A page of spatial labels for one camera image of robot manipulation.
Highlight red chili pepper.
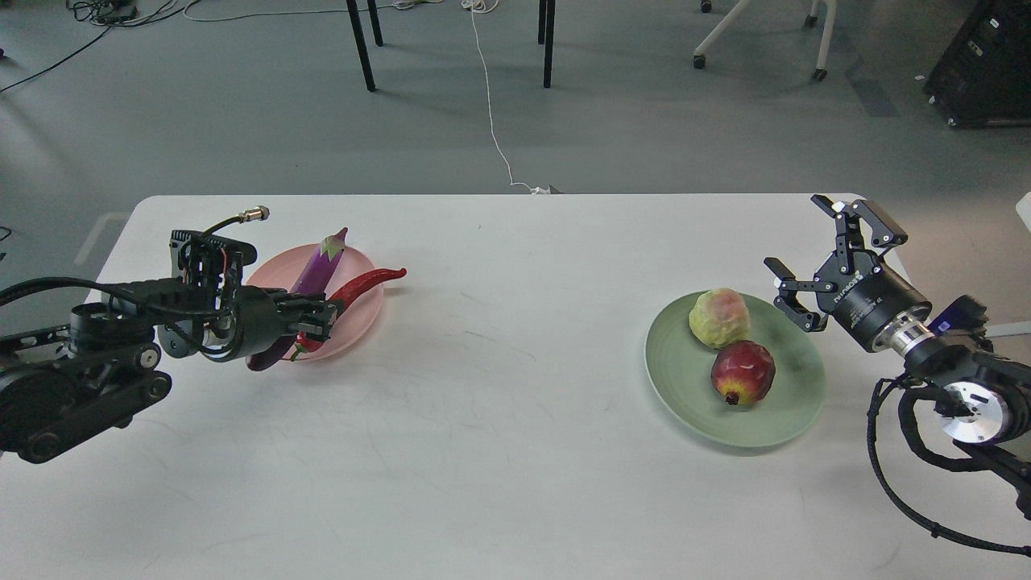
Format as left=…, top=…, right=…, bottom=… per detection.
left=288, top=267, right=408, bottom=361

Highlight black equipment case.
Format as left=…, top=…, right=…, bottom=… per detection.
left=924, top=1, right=1030, bottom=128

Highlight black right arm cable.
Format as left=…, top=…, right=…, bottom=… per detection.
left=866, top=377, right=1031, bottom=558

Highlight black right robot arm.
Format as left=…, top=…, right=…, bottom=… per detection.
left=764, top=194, right=1029, bottom=515

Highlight red pomegranate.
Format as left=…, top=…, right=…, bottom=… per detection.
left=710, top=339, right=776, bottom=405

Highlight white chair base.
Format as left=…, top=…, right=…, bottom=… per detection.
left=693, top=0, right=838, bottom=82

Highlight green plate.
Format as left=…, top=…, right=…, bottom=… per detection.
left=644, top=292, right=827, bottom=448

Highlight purple eggplant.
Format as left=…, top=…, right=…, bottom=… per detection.
left=246, top=227, right=350, bottom=371

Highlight green yellow fruit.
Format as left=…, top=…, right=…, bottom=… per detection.
left=688, top=288, right=752, bottom=350

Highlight white floor cable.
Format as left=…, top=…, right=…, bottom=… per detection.
left=461, top=0, right=558, bottom=196

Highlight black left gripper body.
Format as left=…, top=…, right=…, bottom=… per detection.
left=217, top=286, right=288, bottom=363

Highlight pink plate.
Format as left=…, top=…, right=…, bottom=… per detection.
left=246, top=243, right=384, bottom=363

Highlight black table legs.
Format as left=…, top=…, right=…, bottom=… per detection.
left=345, top=1, right=557, bottom=93

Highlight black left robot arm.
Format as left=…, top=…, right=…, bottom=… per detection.
left=1, top=226, right=342, bottom=465

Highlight black floor cables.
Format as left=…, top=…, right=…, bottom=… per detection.
left=0, top=0, right=194, bottom=94

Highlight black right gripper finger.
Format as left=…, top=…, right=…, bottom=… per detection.
left=810, top=194, right=909, bottom=275
left=764, top=257, right=834, bottom=333

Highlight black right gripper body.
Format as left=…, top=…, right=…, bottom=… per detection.
left=814, top=252, right=932, bottom=352

